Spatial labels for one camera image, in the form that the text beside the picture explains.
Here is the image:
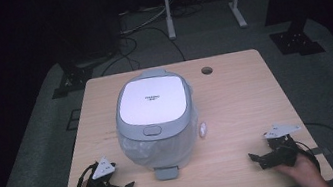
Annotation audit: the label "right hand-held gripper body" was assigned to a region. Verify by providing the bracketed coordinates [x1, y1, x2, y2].
[253, 120, 307, 173]

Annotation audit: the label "small white oval object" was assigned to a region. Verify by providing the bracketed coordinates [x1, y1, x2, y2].
[196, 121, 210, 139]

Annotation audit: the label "grey white rice cooker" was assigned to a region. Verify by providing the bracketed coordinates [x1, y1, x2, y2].
[107, 62, 208, 187]

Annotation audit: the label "person's right hand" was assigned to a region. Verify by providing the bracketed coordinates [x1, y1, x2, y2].
[272, 148, 331, 187]

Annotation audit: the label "grey tape strip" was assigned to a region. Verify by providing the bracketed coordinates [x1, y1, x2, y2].
[308, 145, 332, 158]

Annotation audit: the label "light wooden table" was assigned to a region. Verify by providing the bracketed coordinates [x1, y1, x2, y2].
[40, 39, 333, 187]

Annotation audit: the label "black stand base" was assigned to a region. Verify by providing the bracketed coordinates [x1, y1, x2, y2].
[46, 51, 99, 100]
[266, 14, 327, 62]

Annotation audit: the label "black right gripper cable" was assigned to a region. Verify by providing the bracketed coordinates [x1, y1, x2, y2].
[293, 138, 322, 175]

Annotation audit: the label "black floor outlet frame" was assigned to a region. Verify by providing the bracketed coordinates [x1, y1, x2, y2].
[62, 108, 84, 133]

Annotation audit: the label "black floor cables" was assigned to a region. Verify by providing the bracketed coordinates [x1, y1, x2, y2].
[91, 4, 188, 78]

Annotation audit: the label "white floor cable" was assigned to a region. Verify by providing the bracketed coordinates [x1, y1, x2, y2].
[116, 3, 172, 36]

